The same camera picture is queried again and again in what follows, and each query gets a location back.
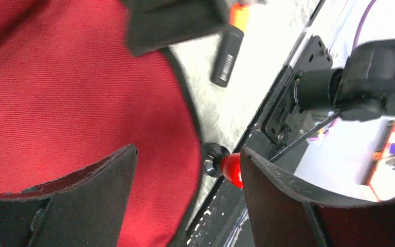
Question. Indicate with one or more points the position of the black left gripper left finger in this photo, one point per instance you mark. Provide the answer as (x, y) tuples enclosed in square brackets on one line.
[(83, 208)]

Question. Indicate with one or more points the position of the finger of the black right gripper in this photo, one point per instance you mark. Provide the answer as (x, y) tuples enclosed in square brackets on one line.
[(153, 25)]

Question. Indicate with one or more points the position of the red backpack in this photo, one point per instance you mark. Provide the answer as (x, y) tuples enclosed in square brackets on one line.
[(71, 94)]

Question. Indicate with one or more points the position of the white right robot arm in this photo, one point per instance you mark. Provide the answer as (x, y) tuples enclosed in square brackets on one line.
[(363, 90)]

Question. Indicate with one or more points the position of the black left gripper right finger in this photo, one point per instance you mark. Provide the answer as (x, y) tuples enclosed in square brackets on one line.
[(285, 210)]

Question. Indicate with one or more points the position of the orange highlighter marker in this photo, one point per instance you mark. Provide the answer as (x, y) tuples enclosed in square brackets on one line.
[(231, 40)]

